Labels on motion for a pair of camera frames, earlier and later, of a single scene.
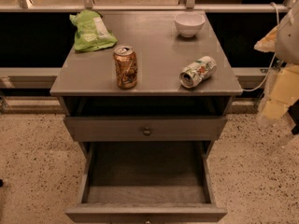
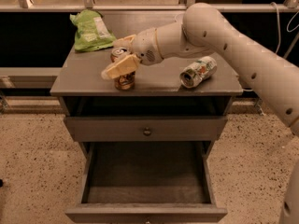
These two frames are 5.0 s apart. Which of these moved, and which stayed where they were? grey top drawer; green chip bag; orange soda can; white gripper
Moved: white gripper
Stayed: green chip bag; grey top drawer; orange soda can
